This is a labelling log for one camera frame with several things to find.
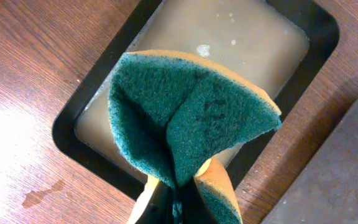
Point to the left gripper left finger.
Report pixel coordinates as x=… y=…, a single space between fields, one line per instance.
x=159 y=208

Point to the green yellow sponge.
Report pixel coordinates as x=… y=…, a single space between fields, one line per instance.
x=170 y=114

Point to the dark brown serving tray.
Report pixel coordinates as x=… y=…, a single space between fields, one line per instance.
x=326 y=191

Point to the black water basin tray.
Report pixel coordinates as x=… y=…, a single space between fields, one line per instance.
x=279 y=45

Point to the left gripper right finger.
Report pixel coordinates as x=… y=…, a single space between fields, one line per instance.
x=194 y=208

